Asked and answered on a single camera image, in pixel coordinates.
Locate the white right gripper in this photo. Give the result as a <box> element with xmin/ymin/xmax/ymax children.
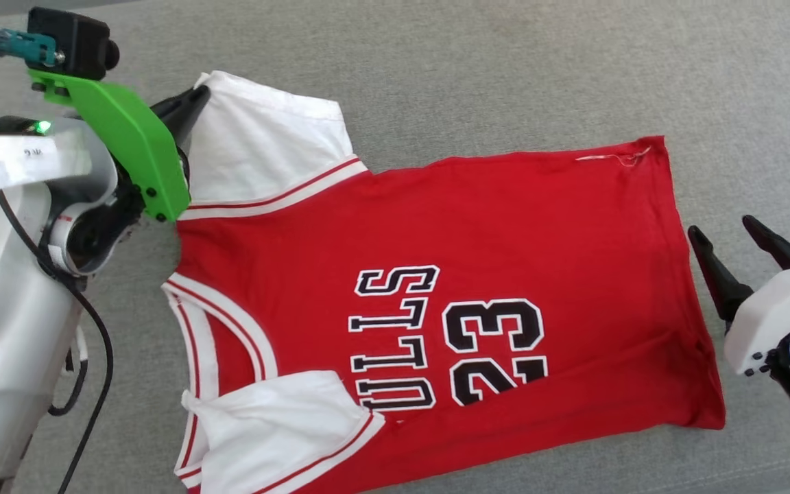
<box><xmin>687</xmin><ymin>214</ymin><xmax>790</xmax><ymax>377</ymax></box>

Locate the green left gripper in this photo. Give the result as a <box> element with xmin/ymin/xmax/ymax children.
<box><xmin>27</xmin><ymin>68</ymin><xmax>213</xmax><ymax>224</ymax></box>

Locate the red and white Bulls jersey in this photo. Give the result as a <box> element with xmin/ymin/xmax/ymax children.
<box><xmin>160</xmin><ymin>70</ymin><xmax>727</xmax><ymax>494</ymax></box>

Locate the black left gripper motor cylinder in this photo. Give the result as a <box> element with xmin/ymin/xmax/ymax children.
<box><xmin>0</xmin><ymin>116</ymin><xmax>53</xmax><ymax>137</ymax></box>

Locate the grey fabric table cover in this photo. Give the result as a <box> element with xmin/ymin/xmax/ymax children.
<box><xmin>0</xmin><ymin>0</ymin><xmax>790</xmax><ymax>494</ymax></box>

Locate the teal left camera connector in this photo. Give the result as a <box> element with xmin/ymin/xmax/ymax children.
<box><xmin>0</xmin><ymin>27</ymin><xmax>60</xmax><ymax>68</ymax></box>

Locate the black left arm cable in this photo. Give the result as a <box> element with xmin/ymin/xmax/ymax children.
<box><xmin>0</xmin><ymin>37</ymin><xmax>115</xmax><ymax>494</ymax></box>

